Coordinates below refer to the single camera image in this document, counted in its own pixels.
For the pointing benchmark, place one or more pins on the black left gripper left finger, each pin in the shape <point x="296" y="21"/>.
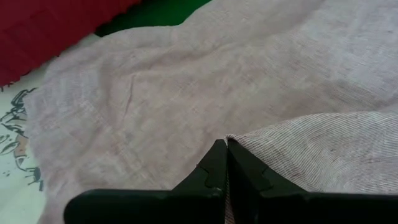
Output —
<point x="214" y="174"/>

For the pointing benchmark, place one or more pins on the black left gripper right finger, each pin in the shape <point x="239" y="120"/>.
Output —
<point x="245" y="180"/>

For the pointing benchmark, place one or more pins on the pink garment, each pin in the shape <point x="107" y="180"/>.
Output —
<point x="186" y="93"/>

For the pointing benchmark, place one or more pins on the white printed tote bag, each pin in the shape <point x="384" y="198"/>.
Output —
<point x="15" y="155"/>

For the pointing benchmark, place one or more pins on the red plastic laundry basket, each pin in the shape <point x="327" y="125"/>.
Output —
<point x="46" y="31"/>

